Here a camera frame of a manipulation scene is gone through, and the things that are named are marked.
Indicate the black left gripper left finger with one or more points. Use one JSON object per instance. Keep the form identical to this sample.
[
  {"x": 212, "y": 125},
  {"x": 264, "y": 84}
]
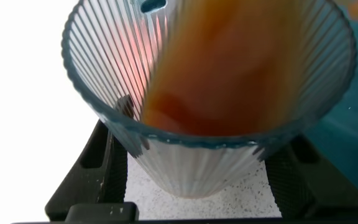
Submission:
[{"x": 104, "y": 180}]

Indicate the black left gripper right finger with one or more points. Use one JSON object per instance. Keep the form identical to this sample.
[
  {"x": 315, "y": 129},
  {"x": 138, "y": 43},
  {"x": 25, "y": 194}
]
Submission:
[{"x": 309, "y": 189}]

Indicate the ribbed translucent blue cup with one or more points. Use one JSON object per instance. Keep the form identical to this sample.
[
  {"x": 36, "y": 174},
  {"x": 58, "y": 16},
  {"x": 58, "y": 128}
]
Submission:
[{"x": 197, "y": 171}]

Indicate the brown liquid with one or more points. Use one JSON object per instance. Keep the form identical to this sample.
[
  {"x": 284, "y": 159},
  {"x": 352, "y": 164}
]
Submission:
[{"x": 222, "y": 77}]

